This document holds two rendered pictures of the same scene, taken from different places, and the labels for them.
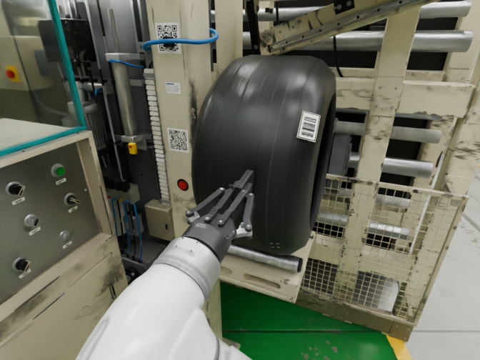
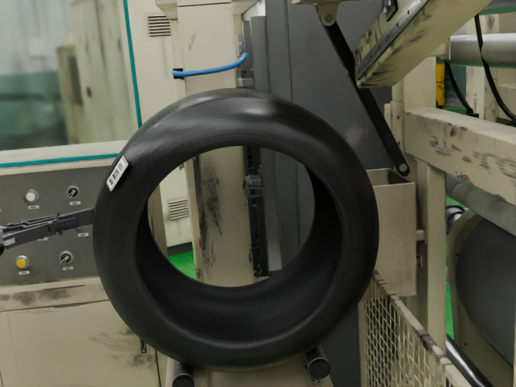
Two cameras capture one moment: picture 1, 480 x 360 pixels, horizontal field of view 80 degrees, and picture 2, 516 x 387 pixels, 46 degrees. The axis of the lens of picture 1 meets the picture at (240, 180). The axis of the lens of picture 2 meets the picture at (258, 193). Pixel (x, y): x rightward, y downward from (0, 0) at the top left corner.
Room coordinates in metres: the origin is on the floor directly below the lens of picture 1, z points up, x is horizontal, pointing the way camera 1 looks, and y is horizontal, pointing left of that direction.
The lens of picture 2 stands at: (0.32, -1.24, 1.56)
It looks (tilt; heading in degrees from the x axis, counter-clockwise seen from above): 14 degrees down; 63
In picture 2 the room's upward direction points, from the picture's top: 4 degrees counter-clockwise
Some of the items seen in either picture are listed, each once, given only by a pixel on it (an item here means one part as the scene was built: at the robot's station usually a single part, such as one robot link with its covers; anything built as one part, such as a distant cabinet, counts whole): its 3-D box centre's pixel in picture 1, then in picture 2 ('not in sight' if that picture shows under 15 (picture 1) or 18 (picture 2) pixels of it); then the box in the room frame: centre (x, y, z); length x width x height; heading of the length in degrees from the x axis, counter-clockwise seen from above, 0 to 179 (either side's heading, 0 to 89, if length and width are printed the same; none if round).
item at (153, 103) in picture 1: (163, 142); not in sight; (0.93, 0.26, 1.19); 0.05 x 0.04 x 0.48; 158
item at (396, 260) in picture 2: not in sight; (376, 232); (1.29, -0.01, 1.05); 0.20 x 0.15 x 0.30; 68
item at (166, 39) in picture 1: (181, 39); (210, 68); (0.93, 0.17, 1.51); 0.19 x 0.19 x 0.06; 68
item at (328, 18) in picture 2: (251, 5); (326, 14); (1.14, -0.04, 1.61); 0.06 x 0.06 x 0.05; 68
